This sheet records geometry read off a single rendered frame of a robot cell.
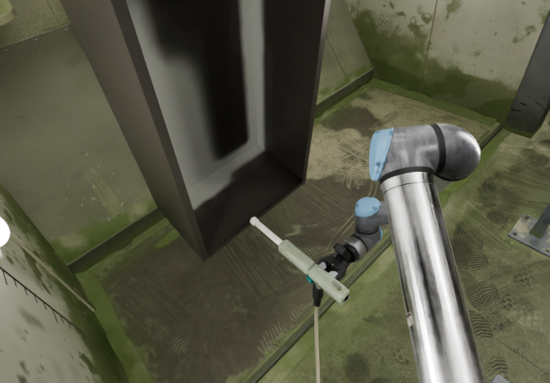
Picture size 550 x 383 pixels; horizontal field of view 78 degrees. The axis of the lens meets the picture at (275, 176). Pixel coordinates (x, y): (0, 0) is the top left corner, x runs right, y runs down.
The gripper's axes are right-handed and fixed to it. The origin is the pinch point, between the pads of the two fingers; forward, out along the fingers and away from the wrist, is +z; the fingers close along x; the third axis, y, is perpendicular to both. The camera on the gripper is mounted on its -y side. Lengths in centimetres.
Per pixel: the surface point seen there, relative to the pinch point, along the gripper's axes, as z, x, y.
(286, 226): -39, 52, 45
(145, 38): 13, 64, -71
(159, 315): 41, 61, 56
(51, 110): 33, 160, -15
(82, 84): 13, 163, -23
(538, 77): -196, -8, -18
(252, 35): -30, 66, -62
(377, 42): -200, 108, -8
